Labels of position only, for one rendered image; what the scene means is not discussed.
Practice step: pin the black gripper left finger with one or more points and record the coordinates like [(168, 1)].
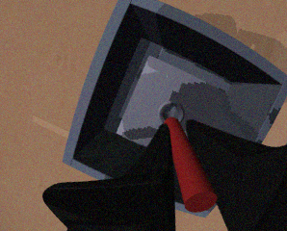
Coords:
[(142, 195)]

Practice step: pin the grey flat plate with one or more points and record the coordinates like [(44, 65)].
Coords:
[(161, 85)]

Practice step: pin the red peg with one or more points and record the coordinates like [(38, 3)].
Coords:
[(197, 192)]

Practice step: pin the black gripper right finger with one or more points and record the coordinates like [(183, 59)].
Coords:
[(248, 177)]

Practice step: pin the blue-grey open box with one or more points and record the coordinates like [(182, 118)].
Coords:
[(256, 89)]

